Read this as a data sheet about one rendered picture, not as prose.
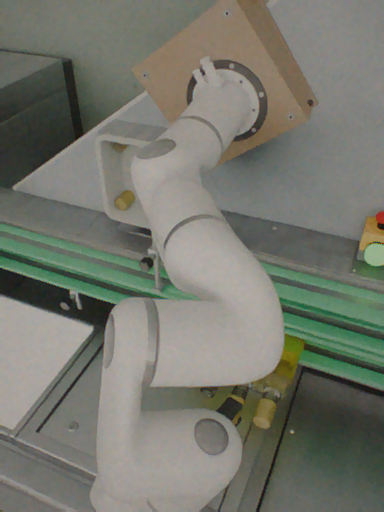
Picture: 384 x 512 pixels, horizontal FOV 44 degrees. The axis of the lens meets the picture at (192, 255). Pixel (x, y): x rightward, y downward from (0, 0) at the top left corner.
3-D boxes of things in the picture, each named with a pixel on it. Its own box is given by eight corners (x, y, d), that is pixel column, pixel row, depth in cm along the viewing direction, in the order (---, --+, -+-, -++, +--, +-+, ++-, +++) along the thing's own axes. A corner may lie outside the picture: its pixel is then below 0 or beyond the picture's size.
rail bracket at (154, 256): (166, 269, 115) (141, 303, 106) (163, 210, 104) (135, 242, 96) (177, 272, 114) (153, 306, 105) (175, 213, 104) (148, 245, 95)
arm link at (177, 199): (229, 201, 52) (259, 306, 62) (182, 132, 72) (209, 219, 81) (148, 233, 52) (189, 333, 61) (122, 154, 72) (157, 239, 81)
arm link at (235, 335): (149, 208, 51) (177, 288, 39) (265, 221, 55) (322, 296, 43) (127, 311, 57) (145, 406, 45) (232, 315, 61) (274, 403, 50)
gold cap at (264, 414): (278, 411, 91) (271, 431, 88) (260, 408, 92) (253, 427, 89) (275, 399, 89) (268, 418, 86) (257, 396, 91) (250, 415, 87)
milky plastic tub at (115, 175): (122, 200, 126) (105, 218, 120) (113, 118, 112) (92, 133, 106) (183, 215, 120) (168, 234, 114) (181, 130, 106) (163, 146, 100)
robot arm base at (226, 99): (175, 68, 88) (137, 104, 77) (234, 40, 80) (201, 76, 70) (213, 141, 95) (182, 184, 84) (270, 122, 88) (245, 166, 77)
